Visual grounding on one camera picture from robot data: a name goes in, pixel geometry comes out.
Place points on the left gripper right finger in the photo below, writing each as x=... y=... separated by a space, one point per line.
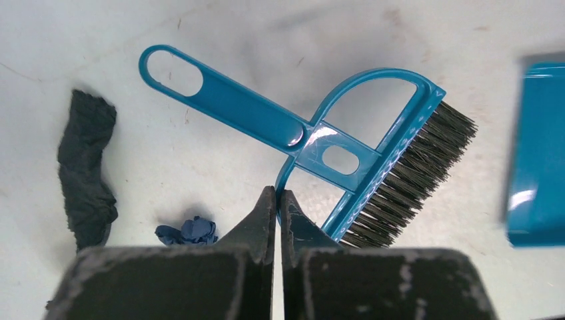
x=322 y=280

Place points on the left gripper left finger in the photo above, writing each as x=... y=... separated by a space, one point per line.
x=231 y=279

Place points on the blue hand brush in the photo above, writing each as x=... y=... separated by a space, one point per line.
x=383 y=186

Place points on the blue dustpan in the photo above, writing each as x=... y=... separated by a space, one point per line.
x=533 y=211

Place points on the blue paper scrap near left arm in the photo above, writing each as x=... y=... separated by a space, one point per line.
x=195 y=232

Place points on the black paper scrap centre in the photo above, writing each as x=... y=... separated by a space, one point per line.
x=89 y=203

